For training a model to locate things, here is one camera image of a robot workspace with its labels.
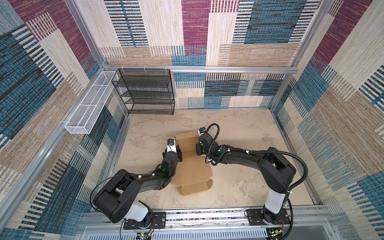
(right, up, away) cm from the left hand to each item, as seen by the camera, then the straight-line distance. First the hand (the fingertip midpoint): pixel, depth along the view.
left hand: (176, 143), depth 88 cm
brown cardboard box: (+10, -17, -1) cm, 20 cm away
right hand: (+13, -2, +3) cm, 14 cm away
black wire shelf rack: (-24, +35, +22) cm, 48 cm away
